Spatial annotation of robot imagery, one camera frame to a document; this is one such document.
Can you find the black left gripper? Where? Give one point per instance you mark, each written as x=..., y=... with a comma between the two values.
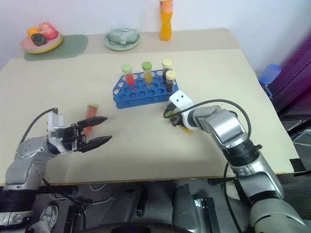
x=73, y=138

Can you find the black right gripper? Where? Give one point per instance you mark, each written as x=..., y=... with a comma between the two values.
x=175, y=121

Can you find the yellow liquid tube green cap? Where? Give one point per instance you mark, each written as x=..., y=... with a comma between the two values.
x=186, y=131

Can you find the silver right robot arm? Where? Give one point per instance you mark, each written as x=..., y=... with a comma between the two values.
x=245, y=155

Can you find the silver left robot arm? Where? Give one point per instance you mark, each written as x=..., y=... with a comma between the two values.
x=26, y=157

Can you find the blue test tube rack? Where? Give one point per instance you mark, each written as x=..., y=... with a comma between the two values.
x=136, y=97

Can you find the red liquid tube green cap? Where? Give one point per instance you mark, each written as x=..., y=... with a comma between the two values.
x=128, y=75
x=91, y=112

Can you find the dark liquid tube yellow cap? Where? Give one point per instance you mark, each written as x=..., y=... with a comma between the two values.
x=170, y=81

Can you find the large beige table mat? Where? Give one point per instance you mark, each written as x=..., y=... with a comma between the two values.
x=145, y=150

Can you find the dark tube cream cap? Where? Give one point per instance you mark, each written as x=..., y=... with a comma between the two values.
x=167, y=65

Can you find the orange liquid tube green cap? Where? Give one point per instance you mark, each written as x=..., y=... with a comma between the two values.
x=147, y=71

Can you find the dark grey rounded shape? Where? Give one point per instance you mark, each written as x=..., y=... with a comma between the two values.
x=132, y=200
x=185, y=208

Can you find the pale green plate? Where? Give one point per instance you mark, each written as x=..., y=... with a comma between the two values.
x=113, y=44

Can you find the green placemat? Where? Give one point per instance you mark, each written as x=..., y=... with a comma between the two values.
x=70, y=46

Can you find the grey sneaker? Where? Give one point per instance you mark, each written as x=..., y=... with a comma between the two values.
x=49, y=214

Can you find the stack of coloured plates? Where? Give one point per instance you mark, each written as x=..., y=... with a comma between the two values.
x=48, y=46

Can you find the orange soda bottle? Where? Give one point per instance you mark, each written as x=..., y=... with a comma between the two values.
x=166, y=21

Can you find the clear glass cup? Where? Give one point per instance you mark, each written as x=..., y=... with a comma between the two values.
x=116, y=29

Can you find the blue ribbed plastic bottle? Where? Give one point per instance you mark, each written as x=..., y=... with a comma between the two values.
x=269, y=74

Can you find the dark toy fruit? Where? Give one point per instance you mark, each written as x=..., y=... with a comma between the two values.
x=37, y=39

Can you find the pink toy peach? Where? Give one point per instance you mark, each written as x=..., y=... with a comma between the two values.
x=47, y=30

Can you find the orange toy fruit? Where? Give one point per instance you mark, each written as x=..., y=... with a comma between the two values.
x=32, y=31

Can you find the dark cabinet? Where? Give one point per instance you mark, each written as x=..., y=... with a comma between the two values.
x=296, y=80

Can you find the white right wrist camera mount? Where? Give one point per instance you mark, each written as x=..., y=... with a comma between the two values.
x=180, y=100

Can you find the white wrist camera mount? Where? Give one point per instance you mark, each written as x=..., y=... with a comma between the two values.
x=180, y=100
x=55, y=125

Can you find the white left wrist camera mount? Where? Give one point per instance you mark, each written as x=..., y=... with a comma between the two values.
x=55, y=125

